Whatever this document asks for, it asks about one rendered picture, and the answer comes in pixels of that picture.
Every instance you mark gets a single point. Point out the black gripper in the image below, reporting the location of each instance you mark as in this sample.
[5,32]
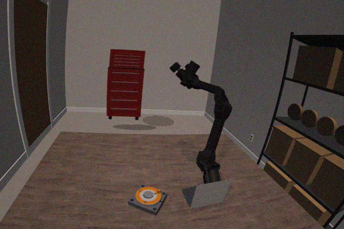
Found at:
[176,67]

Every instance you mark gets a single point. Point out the orange round plate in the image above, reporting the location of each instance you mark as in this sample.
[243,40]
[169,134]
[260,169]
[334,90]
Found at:
[149,201]

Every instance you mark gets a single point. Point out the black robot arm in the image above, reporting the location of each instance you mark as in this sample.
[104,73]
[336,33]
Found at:
[206,158]

